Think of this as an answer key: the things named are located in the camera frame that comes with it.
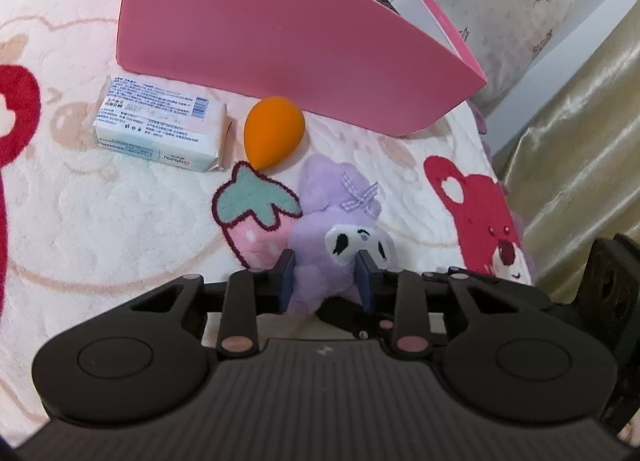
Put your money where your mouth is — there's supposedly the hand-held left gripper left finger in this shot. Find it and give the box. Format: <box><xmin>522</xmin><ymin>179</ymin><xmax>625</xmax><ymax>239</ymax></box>
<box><xmin>130</xmin><ymin>248</ymin><xmax>296</xmax><ymax>360</ymax></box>

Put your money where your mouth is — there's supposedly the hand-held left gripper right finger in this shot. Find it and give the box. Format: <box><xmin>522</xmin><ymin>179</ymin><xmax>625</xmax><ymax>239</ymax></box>
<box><xmin>355</xmin><ymin>249</ymin><xmax>549</xmax><ymax>360</ymax></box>

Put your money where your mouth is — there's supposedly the purple plush toy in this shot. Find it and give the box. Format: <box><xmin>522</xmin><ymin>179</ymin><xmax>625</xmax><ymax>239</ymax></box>
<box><xmin>286</xmin><ymin>154</ymin><xmax>399</xmax><ymax>317</ymax></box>

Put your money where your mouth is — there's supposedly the pink cardboard box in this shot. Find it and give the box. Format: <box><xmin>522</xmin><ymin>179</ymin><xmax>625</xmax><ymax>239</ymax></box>
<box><xmin>115</xmin><ymin>0</ymin><xmax>488</xmax><ymax>139</ymax></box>

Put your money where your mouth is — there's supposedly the gold satin cloth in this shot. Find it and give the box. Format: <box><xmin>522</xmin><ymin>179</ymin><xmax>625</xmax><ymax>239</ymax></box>
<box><xmin>492</xmin><ymin>26</ymin><xmax>640</xmax><ymax>307</ymax></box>

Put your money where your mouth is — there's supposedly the orange makeup sponge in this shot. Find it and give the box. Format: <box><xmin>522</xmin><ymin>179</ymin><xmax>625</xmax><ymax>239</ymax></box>
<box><xmin>243</xmin><ymin>97</ymin><xmax>306</xmax><ymax>172</ymax></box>

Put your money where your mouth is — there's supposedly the bear printed blanket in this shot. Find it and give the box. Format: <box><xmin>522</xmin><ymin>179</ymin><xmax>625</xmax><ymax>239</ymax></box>
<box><xmin>0</xmin><ymin>0</ymin><xmax>537</xmax><ymax>448</ymax></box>

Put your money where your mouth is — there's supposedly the white tissue packet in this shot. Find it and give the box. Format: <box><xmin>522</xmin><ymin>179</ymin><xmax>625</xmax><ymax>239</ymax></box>
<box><xmin>93</xmin><ymin>75</ymin><xmax>235</xmax><ymax>173</ymax></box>

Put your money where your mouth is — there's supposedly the pink floral pillow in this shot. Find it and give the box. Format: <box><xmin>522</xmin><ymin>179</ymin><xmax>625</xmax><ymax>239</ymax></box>
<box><xmin>365</xmin><ymin>0</ymin><xmax>577</xmax><ymax>112</ymax></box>

